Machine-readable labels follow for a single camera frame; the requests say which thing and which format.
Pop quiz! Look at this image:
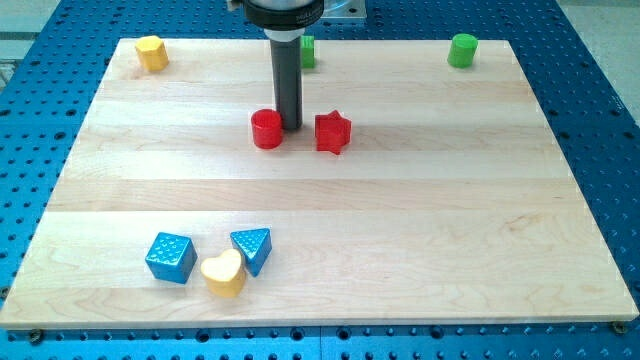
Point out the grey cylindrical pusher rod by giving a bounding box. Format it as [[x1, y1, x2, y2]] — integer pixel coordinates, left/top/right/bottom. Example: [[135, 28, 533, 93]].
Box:
[[264, 28, 305, 131]]

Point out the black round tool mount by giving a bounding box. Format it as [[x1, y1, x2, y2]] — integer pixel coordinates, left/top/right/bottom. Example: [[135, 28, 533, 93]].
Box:
[[242, 0, 324, 31]]

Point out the red cylinder block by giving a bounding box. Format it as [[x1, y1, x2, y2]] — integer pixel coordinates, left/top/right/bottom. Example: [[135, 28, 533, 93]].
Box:
[[251, 109, 283, 149]]

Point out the red star block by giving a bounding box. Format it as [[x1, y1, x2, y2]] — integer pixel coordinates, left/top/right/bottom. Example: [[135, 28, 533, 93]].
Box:
[[315, 110, 352, 155]]

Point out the green cube block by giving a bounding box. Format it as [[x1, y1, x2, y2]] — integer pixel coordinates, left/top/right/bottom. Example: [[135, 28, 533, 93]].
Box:
[[300, 35, 315, 69]]

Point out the yellow hexagon block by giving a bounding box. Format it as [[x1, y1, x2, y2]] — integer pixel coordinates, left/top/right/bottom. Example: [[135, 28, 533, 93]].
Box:
[[135, 35, 169, 72]]

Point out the green cylinder block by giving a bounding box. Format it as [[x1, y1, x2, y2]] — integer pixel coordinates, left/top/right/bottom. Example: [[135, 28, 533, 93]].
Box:
[[447, 33, 479, 69]]

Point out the light wooden board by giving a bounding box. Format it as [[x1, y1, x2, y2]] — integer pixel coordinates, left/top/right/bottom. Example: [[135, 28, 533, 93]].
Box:
[[1, 39, 638, 329]]

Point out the blue triangle block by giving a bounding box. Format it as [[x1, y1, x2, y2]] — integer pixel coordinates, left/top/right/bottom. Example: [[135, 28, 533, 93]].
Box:
[[230, 228, 272, 277]]

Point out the yellow heart block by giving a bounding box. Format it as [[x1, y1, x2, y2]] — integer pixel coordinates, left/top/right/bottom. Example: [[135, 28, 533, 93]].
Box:
[[200, 248, 246, 298]]

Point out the blue cube block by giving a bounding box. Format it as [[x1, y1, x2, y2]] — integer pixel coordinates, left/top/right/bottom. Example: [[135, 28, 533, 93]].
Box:
[[145, 232, 198, 284]]

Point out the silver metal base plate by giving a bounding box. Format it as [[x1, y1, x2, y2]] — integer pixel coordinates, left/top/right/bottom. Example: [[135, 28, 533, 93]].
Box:
[[321, 0, 367, 24]]

